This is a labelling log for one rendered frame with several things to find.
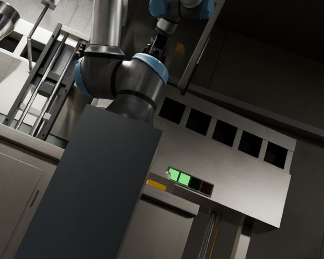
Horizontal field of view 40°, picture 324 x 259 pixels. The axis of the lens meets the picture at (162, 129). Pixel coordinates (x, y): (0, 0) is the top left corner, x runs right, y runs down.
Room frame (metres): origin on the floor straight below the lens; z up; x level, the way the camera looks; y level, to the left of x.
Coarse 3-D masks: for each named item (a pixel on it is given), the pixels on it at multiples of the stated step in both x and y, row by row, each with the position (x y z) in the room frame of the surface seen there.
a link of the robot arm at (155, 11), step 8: (152, 0) 1.22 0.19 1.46; (160, 0) 1.21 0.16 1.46; (168, 0) 1.22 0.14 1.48; (176, 0) 1.20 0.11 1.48; (152, 8) 1.24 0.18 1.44; (160, 8) 1.23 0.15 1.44; (168, 8) 1.22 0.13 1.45; (176, 8) 1.21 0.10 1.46; (160, 16) 1.25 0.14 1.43; (168, 16) 1.26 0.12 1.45; (176, 16) 1.25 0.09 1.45
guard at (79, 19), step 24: (0, 0) 1.94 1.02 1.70; (24, 0) 1.91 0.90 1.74; (72, 0) 1.86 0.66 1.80; (144, 0) 1.78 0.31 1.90; (48, 24) 1.98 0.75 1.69; (72, 24) 1.95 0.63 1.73; (144, 24) 1.87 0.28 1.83; (192, 24) 1.81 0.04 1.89; (120, 48) 1.99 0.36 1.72; (144, 48) 1.96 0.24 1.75; (168, 48) 1.93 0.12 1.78; (192, 48) 1.91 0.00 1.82; (168, 72) 2.03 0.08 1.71
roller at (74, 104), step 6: (72, 90) 1.75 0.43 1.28; (78, 90) 1.71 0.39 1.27; (72, 96) 1.80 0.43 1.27; (78, 96) 1.76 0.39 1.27; (84, 96) 1.75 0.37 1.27; (72, 102) 1.86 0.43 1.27; (78, 102) 1.82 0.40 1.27; (84, 102) 1.81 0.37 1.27; (90, 102) 1.83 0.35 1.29; (72, 108) 1.93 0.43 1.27; (78, 108) 1.89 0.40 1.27
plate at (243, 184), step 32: (0, 64) 1.96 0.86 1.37; (0, 96) 1.97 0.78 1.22; (64, 128) 2.01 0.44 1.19; (160, 128) 2.05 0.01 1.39; (160, 160) 2.06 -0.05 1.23; (192, 160) 2.07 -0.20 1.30; (224, 160) 2.09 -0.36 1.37; (256, 160) 2.10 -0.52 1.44; (192, 192) 2.08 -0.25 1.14; (224, 192) 2.09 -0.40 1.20; (256, 192) 2.11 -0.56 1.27; (256, 224) 2.20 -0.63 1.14
